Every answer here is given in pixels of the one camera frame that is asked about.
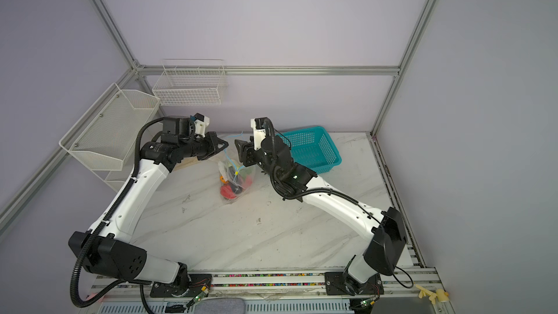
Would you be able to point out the clear zip top bag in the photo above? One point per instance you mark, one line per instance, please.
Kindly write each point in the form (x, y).
(231, 172)

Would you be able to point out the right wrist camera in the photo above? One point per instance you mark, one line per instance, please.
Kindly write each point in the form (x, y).
(259, 132)

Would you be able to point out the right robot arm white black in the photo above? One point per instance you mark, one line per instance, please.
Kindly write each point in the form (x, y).
(383, 230)

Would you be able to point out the red toy fruit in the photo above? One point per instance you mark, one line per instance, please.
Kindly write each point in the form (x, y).
(227, 192)

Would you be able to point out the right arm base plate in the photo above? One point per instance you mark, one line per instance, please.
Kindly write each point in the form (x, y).
(340, 283)

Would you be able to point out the white wire wall basket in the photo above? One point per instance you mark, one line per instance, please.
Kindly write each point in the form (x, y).
(191, 82)

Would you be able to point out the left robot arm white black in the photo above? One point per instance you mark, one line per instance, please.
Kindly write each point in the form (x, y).
(105, 248)

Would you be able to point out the white mesh shelf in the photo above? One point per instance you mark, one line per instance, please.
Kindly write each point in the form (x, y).
(117, 179)
(102, 139)

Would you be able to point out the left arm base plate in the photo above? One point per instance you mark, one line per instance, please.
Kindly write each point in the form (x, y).
(188, 286)

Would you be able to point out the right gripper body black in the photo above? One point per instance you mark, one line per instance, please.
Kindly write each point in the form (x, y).
(251, 158)

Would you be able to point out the teal plastic basket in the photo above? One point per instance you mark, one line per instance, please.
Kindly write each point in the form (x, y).
(313, 148)

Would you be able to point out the white mesh lower shelf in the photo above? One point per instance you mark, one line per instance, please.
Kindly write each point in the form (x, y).
(117, 179)

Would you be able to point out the white mesh upper shelf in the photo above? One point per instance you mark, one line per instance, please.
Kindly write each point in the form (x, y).
(102, 139)

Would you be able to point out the grey cloth pad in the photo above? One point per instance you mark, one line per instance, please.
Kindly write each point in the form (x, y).
(221, 306)

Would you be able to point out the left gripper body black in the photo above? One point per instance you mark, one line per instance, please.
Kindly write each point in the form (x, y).
(195, 147)

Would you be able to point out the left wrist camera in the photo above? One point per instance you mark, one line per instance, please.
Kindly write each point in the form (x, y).
(201, 123)

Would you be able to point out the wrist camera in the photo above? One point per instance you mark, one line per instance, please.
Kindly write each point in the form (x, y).
(201, 123)
(259, 132)

